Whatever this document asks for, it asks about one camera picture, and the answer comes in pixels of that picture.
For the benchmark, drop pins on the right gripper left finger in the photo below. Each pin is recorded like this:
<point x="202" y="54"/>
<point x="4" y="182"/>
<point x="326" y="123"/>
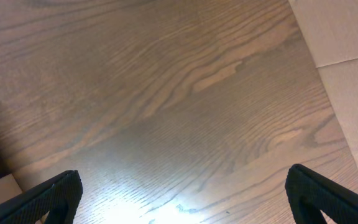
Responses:
<point x="57" y="198"/>

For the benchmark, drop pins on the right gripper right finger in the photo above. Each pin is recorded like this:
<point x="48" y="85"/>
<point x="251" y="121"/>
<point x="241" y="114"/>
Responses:
<point x="312" y="196"/>

